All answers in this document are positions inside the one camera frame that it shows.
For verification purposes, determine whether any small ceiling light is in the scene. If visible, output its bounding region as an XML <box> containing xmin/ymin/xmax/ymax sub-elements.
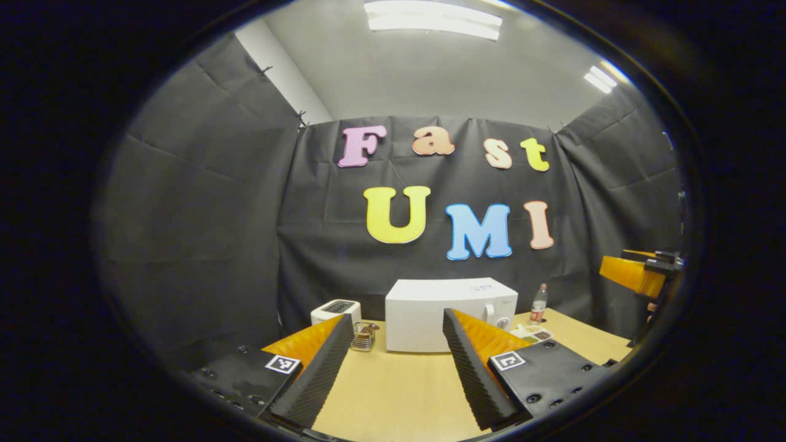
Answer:
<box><xmin>583</xmin><ymin>60</ymin><xmax>630</xmax><ymax>94</ymax></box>

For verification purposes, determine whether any small wire basket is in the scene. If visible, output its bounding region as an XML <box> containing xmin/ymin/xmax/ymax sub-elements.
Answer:
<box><xmin>351</xmin><ymin>322</ymin><xmax>380</xmax><ymax>352</ymax></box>

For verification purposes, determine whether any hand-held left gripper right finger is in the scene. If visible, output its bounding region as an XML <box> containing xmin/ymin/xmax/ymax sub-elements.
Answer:
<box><xmin>442</xmin><ymin>308</ymin><xmax>615</xmax><ymax>430</ymax></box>

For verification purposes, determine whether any white toaster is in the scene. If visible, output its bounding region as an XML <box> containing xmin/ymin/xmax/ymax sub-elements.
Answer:
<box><xmin>310</xmin><ymin>299</ymin><xmax>362</xmax><ymax>326</ymax></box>

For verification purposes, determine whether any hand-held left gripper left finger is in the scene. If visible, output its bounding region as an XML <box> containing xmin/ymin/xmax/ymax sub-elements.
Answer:
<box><xmin>190</xmin><ymin>314</ymin><xmax>356</xmax><ymax>428</ymax></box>

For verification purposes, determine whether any clear bottle with red label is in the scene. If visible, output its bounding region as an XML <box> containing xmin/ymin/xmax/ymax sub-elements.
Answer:
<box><xmin>529</xmin><ymin>283</ymin><xmax>548</xmax><ymax>326</ymax></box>

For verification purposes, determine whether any white microwave oven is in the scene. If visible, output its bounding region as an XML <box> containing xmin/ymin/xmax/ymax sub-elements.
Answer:
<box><xmin>385</xmin><ymin>277</ymin><xmax>519</xmax><ymax>354</ymax></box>

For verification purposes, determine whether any black backdrop cloth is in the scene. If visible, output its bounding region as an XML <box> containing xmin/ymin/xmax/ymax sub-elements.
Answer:
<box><xmin>95</xmin><ymin>34</ymin><xmax>685</xmax><ymax>369</ymax></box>

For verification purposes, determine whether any white divided dish of beans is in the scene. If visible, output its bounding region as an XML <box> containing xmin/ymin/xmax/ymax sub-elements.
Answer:
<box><xmin>510</xmin><ymin>324</ymin><xmax>554</xmax><ymax>344</ymax></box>

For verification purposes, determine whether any large ceiling light panel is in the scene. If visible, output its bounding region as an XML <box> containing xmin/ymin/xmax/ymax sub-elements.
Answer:
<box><xmin>364</xmin><ymin>0</ymin><xmax>503</xmax><ymax>41</ymax></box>

